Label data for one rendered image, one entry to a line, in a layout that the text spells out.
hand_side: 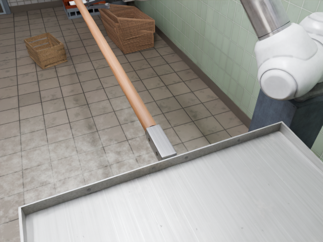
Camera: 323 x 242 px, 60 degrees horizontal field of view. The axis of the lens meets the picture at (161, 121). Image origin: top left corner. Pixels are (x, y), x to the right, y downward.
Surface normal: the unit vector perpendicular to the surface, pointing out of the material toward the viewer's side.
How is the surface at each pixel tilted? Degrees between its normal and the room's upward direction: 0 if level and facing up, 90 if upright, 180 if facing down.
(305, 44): 46
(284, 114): 90
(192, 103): 0
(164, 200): 1
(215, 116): 0
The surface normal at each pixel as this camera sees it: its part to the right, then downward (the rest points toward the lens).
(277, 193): 0.00, -0.74
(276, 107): -0.93, 0.25
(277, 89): -0.60, 0.58
